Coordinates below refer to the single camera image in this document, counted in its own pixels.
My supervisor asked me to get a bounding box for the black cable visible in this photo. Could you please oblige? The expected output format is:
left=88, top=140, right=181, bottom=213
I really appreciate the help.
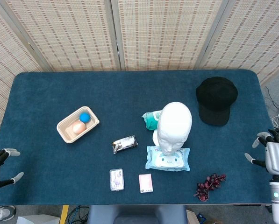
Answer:
left=265, top=86, right=279, bottom=110

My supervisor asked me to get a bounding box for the blue ball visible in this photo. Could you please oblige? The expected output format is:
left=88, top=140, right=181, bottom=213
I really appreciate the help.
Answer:
left=79, top=112, right=91, bottom=124

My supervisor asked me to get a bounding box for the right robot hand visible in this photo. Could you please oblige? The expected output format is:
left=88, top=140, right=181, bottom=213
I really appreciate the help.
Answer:
left=244, top=129, right=279, bottom=177

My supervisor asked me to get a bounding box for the blue cable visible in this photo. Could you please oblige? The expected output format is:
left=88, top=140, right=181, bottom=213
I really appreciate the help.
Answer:
left=66, top=205, right=90, bottom=224

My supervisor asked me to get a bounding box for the white foam mannequin head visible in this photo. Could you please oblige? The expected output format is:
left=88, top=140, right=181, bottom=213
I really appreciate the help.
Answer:
left=152, top=101, right=193, bottom=155

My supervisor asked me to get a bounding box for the cardboard box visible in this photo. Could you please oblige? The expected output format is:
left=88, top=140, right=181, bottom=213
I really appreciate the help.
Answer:
left=186, top=209, right=202, bottom=224

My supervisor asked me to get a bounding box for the pink pocket tissue pack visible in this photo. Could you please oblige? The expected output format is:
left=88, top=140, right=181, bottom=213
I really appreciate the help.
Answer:
left=138, top=173, right=154, bottom=194

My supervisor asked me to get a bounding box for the woven bamboo screen panel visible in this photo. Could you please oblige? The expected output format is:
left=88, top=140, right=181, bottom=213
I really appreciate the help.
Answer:
left=110, top=0, right=229, bottom=71
left=199, top=0, right=279, bottom=86
left=0, top=0, right=44, bottom=150
left=0, top=0, right=122, bottom=72

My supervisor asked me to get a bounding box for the beige plastic food container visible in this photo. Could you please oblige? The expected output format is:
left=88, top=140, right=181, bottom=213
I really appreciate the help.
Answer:
left=56, top=106, right=100, bottom=144

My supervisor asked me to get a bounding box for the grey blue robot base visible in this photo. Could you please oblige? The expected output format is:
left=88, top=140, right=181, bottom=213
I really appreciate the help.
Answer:
left=87, top=205, right=188, bottom=224

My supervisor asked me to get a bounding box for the small black carton box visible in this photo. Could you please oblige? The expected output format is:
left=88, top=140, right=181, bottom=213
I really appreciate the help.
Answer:
left=112, top=135, right=139, bottom=154

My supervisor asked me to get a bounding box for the black cap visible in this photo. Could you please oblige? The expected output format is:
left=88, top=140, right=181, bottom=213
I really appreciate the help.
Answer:
left=195, top=76, right=238, bottom=127

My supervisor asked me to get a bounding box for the grey sneaker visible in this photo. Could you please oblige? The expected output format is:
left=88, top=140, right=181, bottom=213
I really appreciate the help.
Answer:
left=0, top=205, right=16, bottom=222

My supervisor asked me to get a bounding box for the green wet wipes pack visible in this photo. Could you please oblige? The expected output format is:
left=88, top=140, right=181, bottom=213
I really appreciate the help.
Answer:
left=142, top=110, right=163, bottom=132

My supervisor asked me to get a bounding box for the peach coloured ball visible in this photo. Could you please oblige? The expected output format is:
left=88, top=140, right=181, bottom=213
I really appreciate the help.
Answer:
left=72, top=120, right=86, bottom=134

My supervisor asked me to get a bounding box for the dark purple grape bunch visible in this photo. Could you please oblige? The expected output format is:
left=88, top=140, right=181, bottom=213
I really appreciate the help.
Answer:
left=193, top=173, right=227, bottom=202

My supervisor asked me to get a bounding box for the light blue cartoon wipes pack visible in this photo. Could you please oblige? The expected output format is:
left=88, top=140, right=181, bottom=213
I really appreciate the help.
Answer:
left=145, top=146, right=191, bottom=172

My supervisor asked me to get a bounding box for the white paper sheet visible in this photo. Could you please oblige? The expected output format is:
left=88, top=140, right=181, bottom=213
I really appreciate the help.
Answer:
left=15, top=214, right=60, bottom=224

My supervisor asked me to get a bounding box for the yellow bar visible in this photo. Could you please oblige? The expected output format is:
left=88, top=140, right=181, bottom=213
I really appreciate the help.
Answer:
left=59, top=204, right=70, bottom=224

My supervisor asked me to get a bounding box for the clear plastic box purple label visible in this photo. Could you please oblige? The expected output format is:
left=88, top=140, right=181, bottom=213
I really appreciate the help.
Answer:
left=109, top=168, right=125, bottom=192

